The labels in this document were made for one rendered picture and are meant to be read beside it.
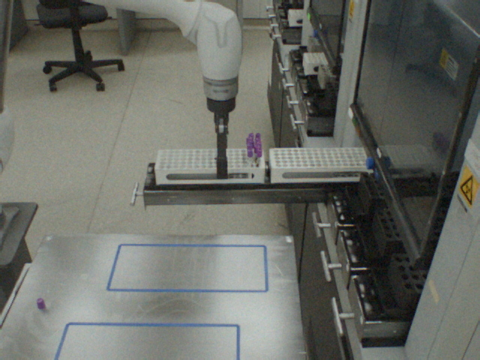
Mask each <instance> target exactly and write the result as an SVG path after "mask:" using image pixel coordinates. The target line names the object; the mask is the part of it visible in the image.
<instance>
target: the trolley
mask: <svg viewBox="0 0 480 360"><path fill-rule="evenodd" d="M12 290H13V291H12V293H11V294H10V297H9V299H8V300H7V303H6V305H5V306H4V309H3V311H2V313H1V316H0V360H308V357H307V350H306V343H305V330H304V323H303V316H302V304H301V296H300V289H299V276H298V269H297V262H296V249H295V242H294V236H293V235H143V234H130V233H46V234H45V236H44V237H43V241H42V242H41V244H40V247H39V249H38V251H37V254H36V256H35V258H34V260H33V262H32V263H25V264H24V266H23V267H22V270H21V272H20V273H19V276H18V278H17V280H16V283H15V285H14V287H13V289H12ZM40 297H41V298H43V300H44V303H45V305H46V307H45V308H44V309H41V310H40V309H38V305H37V302H36V300H37V299H38V298H40Z"/></svg>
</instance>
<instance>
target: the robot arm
mask: <svg viewBox="0 0 480 360"><path fill-rule="evenodd" d="M81 1H84V2H88V3H90V2H91V3H95V4H98V5H104V6H109V7H113V8H121V9H126V10H130V11H139V12H143V13H148V14H154V15H158V16H160V17H163V18H166V19H168V20H170V21H172V22H173V23H175V24H177V25H178V26H179V27H180V28H181V30H182V33H183V36H184V37H186V38H187V39H188V40H189V41H191V42H192V43H193V44H195V45H196V46H197V53H198V58H199V63H200V67H201V69H202V84H203V88H204V93H203V94H204V95H205V96H206V97H207V108H208V110H210V111H211V112H213V113H214V123H215V133H216V134H217V157H215V158H214V159H215V160H216V163H217V179H227V177H228V157H227V150H226V149H228V136H226V135H230V132H229V125H228V124H229V122H230V117H229V115H230V112H232V111H233V110H234V109H235V108H236V95H237V94H238V93H239V66H240V64H241V60H242V33H241V28H240V25H239V21H238V18H237V16H236V14H235V13H234V12H233V11H232V10H230V9H227V8H224V7H223V6H221V5H219V4H215V3H212V2H207V1H201V0H196V1H193V2H186V1H182V0H81ZM12 10H13V0H0V184H1V177H2V173H3V172H4V170H5V167H6V166H7V164H8V161H9V160H10V157H11V154H12V151H13V149H14V143H15V130H14V119H13V114H12V112H11V111H10V110H9V108H8V107H7V106H6V105H5V86H6V76H7V75H8V57H9V48H10V37H11V19H12ZM19 214H20V210H19V209H18V208H17V207H10V208H2V205H1V203H0V251H1V250H2V245H3V241H4V240H5V238H6V236H7V234H8V232H9V230H10V228H11V226H12V224H13V222H14V219H15V218H16V217H17V216H18V215H19Z"/></svg>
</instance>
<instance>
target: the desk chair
mask: <svg viewBox="0 0 480 360"><path fill-rule="evenodd" d="M39 2H40V4H38V5H37V13H38V16H39V20H40V24H34V25H33V26H41V25H43V27H44V28H45V29H56V28H62V27H63V28H65V29H71V32H72V37H73V39H72V40H73V48H74V55H75V59H76V61H56V60H48V61H45V63H44V64H45V66H44V67H43V72H44V73H45V74H50V72H51V71H52V68H51V67H56V68H68V69H67V70H65V71H62V72H61V73H59V74H57V75H55V76H53V77H52V78H50V79H49V89H50V91H51V92H52V91H53V89H54V90H55V91H57V88H56V82H58V81H59V80H63V79H64V78H67V77H70V76H72V75H74V74H76V73H79V72H80V71H82V72H83V73H84V74H85V75H87V76H88V77H90V78H92V79H93V80H94V81H96V82H98V83H97V84H96V89H97V92H99V91H102V92H104V84H103V83H101V82H103V81H102V79H101V76H99V75H98V74H97V73H96V72H95V71H93V70H92V68H97V67H103V66H110V65H118V71H121V70H123V71H124V70H125V66H124V63H123V61H122V59H108V60H94V61H92V56H91V52H90V50H87V51H86V52H85V53H84V49H83V45H82V41H81V37H80V32H79V30H80V29H82V27H86V26H87V25H89V24H96V23H103V22H105V21H106V20H109V19H112V17H108V13H107V10H106V8H105V7H104V6H103V5H100V4H95V3H91V2H90V3H88V2H85V1H81V0H39Z"/></svg>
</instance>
